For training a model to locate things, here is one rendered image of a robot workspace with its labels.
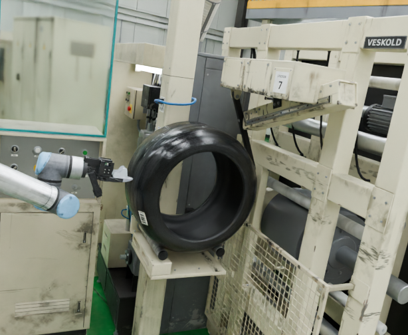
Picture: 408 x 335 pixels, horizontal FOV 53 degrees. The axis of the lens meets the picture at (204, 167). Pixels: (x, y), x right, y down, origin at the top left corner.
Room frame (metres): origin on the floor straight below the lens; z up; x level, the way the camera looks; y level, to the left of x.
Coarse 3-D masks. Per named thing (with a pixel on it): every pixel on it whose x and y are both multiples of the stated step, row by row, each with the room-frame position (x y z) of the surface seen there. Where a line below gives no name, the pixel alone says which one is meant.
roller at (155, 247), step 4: (140, 228) 1.92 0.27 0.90; (144, 232) 1.86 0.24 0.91; (148, 240) 1.79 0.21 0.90; (152, 244) 1.74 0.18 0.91; (156, 244) 1.72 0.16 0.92; (152, 248) 1.73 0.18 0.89; (156, 248) 1.69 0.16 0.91; (160, 248) 1.68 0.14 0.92; (156, 252) 1.67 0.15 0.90; (160, 252) 1.65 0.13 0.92; (164, 252) 1.65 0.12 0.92; (160, 256) 1.65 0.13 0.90; (164, 256) 1.65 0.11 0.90
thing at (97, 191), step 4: (92, 172) 1.58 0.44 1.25; (88, 176) 1.60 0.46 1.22; (92, 176) 1.58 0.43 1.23; (92, 180) 1.58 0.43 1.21; (96, 180) 1.59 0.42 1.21; (92, 184) 1.58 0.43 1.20; (96, 184) 1.59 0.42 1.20; (96, 188) 1.59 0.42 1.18; (100, 188) 1.61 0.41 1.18; (96, 192) 1.59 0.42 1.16; (100, 192) 1.59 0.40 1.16; (96, 196) 1.59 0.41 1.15; (100, 196) 1.60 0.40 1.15
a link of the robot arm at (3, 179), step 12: (0, 168) 1.24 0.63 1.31; (12, 168) 1.29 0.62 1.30; (0, 180) 1.23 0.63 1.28; (12, 180) 1.26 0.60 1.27; (24, 180) 1.29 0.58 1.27; (36, 180) 1.34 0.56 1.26; (12, 192) 1.27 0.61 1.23; (24, 192) 1.29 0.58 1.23; (36, 192) 1.31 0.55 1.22; (48, 192) 1.35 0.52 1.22; (60, 192) 1.39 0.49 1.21; (36, 204) 1.33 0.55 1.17; (48, 204) 1.35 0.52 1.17; (60, 204) 1.36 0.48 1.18; (72, 204) 1.40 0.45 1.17; (60, 216) 1.37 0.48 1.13; (72, 216) 1.40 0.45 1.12
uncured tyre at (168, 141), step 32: (160, 128) 1.83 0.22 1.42; (192, 128) 1.72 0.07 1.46; (160, 160) 1.61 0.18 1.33; (224, 160) 2.02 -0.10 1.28; (128, 192) 1.71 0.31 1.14; (160, 192) 1.60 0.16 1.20; (224, 192) 2.03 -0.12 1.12; (160, 224) 1.61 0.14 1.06; (192, 224) 1.96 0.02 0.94; (224, 224) 1.90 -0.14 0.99
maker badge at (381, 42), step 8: (368, 40) 1.69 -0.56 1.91; (376, 40) 1.65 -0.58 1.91; (384, 40) 1.61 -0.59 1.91; (392, 40) 1.58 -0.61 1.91; (400, 40) 1.55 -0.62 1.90; (368, 48) 1.68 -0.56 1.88; (376, 48) 1.64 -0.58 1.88; (384, 48) 1.61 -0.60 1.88; (392, 48) 1.57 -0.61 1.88; (400, 48) 1.54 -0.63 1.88
